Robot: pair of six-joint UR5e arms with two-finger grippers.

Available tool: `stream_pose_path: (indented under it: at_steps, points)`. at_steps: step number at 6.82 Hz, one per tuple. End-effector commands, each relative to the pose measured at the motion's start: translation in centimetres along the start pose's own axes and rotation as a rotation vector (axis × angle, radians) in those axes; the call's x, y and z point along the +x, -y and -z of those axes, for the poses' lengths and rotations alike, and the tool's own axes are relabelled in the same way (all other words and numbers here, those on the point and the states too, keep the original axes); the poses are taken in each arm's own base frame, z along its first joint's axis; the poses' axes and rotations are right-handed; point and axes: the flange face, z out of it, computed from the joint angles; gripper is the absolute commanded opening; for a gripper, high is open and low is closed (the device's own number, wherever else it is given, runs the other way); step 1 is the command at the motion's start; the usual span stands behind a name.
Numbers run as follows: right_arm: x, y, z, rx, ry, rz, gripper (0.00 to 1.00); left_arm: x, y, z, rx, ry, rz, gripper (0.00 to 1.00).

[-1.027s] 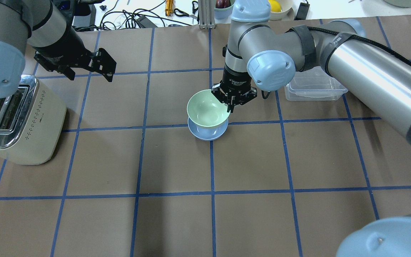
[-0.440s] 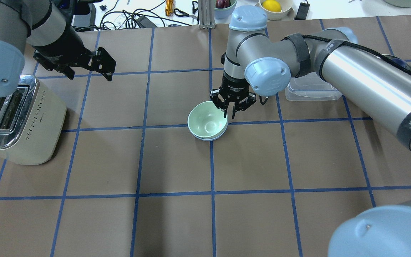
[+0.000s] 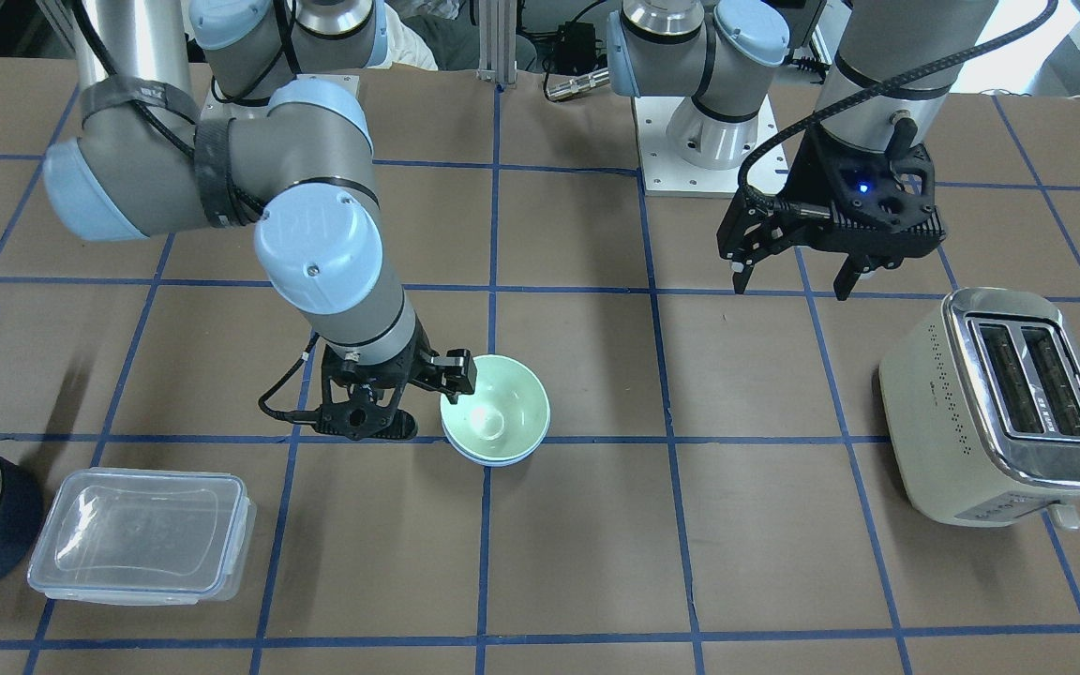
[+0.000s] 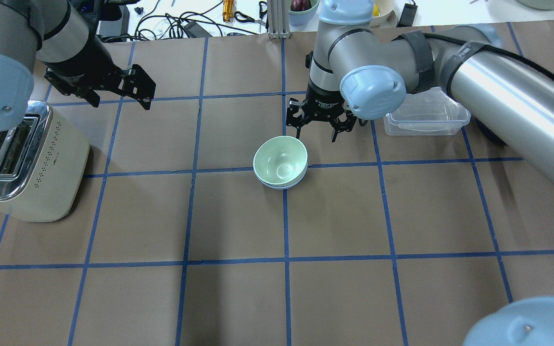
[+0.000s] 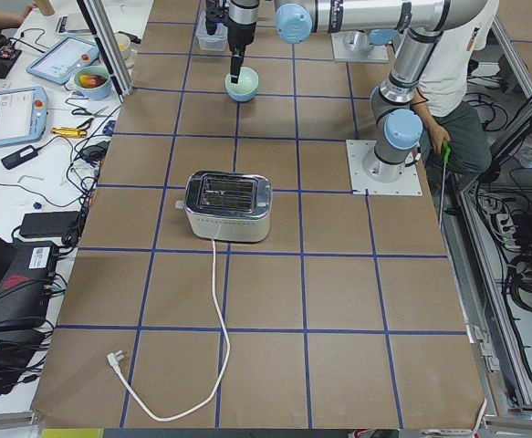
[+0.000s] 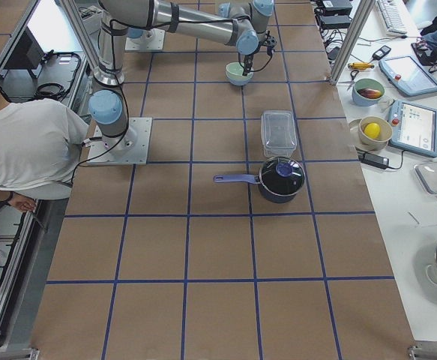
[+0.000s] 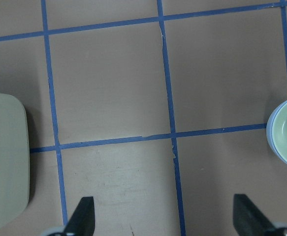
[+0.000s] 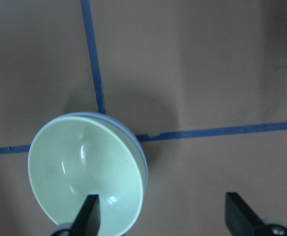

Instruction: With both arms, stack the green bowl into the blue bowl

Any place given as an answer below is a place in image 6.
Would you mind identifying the green bowl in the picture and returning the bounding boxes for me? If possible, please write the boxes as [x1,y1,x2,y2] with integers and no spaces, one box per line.
[225,62,244,75]

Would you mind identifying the yellow handled tool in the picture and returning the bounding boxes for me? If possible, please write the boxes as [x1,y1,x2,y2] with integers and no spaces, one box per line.
[347,62,375,71]

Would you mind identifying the yellow lemon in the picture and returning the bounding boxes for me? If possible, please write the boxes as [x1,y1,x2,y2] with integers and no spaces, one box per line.
[363,122,381,140]

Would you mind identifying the person in white shirt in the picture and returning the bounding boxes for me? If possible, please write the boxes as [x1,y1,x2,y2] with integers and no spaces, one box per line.
[0,93,88,212]

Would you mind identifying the lower teach pendant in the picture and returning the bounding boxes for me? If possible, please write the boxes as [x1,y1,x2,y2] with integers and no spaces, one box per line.
[388,100,437,158]

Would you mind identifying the upper teach pendant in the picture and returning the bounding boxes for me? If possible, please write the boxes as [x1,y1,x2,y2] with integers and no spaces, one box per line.
[379,55,437,97]

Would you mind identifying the aluminium frame post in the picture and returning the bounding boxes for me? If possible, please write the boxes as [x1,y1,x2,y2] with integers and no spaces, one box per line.
[329,0,375,86]

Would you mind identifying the scissors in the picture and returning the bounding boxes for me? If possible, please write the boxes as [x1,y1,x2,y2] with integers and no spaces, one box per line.
[347,69,360,90]

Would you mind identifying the blue saucepan with lid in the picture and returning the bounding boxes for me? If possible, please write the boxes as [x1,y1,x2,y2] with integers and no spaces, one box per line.
[214,156,305,203]

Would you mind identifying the black monitor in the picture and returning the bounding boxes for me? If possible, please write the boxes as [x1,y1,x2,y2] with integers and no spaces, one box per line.
[4,26,45,79]

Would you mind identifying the white keyboard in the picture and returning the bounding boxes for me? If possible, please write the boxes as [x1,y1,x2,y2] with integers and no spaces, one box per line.
[375,0,407,35]

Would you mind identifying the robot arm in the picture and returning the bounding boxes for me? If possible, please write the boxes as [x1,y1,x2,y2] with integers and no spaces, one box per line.
[88,1,276,152]
[127,27,155,42]

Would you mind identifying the clear plastic container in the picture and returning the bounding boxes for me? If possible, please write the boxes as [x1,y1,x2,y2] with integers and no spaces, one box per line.
[261,110,297,158]

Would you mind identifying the teach pendant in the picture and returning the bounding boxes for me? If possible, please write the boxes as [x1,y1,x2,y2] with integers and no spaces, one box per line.
[379,55,437,97]
[388,100,437,158]

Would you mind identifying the black power adapter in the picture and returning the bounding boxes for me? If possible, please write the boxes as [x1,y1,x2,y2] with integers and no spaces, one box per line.
[358,152,389,170]

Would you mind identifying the blue bowl with fruit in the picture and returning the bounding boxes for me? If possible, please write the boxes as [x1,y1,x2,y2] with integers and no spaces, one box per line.
[352,78,385,107]

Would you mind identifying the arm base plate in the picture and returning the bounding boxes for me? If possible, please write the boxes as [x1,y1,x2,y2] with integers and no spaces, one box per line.
[125,29,165,52]
[87,117,152,166]

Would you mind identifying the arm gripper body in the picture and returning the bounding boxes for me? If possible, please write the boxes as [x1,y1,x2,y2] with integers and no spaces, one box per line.
[243,54,254,68]

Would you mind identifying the beige bowl with lemon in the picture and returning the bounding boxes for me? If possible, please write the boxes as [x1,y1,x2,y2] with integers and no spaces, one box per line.
[358,116,393,151]

